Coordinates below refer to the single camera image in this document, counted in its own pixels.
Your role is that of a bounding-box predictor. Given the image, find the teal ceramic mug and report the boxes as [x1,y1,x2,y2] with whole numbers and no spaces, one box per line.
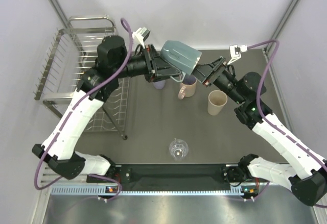
[160,40,202,83]

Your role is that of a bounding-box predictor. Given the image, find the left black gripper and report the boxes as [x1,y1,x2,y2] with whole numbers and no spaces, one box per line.
[111,43,180,82]

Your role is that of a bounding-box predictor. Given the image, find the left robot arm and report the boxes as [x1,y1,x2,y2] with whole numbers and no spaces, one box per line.
[32,36,181,182]

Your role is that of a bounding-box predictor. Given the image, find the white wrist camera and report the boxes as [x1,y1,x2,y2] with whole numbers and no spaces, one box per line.
[132,27,151,48]
[227,45,248,65]

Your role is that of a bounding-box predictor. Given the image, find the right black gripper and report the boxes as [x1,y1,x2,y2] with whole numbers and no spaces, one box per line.
[184,57,245,105]

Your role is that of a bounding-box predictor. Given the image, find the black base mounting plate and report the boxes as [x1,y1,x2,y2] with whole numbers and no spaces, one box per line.
[86,163,268,191]

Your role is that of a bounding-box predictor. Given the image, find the steel dish rack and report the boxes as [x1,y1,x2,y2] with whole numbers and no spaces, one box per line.
[34,15,130,140]

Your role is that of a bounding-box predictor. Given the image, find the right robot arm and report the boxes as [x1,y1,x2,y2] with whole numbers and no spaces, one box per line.
[192,57,326,206]

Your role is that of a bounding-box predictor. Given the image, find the clear glass cup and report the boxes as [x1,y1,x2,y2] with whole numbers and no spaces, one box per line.
[169,139,189,160]

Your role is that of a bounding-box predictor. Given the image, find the beige plastic cup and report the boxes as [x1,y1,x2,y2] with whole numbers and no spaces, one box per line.
[207,90,228,116]

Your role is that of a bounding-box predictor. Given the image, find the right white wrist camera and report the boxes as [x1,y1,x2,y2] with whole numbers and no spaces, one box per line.
[227,45,248,65]

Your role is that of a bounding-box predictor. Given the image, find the pink mug lavender inside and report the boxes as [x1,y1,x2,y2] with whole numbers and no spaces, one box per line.
[178,76,197,99]

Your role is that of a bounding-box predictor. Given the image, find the grey slotted cable duct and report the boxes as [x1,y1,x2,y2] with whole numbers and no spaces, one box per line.
[51,184,259,196]

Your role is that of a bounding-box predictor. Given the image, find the left aluminium frame post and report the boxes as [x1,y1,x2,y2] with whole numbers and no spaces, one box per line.
[49,0,69,28]

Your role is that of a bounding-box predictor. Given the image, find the lavender plastic cup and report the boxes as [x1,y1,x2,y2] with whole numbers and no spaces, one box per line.
[153,80,166,90]

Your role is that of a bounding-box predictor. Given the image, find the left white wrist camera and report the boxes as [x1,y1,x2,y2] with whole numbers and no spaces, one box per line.
[132,27,151,48]

